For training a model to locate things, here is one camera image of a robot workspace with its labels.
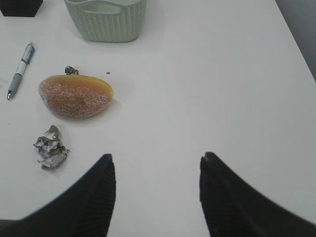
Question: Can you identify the black mesh pen holder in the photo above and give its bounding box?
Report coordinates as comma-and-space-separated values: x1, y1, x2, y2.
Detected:
0, 0, 43, 17

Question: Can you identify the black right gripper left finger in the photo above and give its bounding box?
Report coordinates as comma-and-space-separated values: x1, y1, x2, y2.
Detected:
0, 154, 116, 237

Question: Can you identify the small paper ball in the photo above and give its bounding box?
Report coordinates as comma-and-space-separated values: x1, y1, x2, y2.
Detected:
65, 66, 79, 75

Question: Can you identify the sugared bread roll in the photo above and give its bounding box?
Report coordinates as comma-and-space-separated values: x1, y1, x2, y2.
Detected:
39, 74, 114, 119

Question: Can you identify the blue grip pen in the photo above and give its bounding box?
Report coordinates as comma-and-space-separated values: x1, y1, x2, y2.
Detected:
7, 41, 35, 100

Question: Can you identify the large paper ball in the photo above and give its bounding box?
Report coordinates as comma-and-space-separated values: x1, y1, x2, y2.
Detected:
33, 125, 70, 169

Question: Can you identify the pale green woven basket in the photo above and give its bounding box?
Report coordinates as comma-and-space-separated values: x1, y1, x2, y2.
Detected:
65, 0, 147, 42

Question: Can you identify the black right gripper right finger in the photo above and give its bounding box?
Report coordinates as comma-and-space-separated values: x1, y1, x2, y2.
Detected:
199, 152, 316, 237

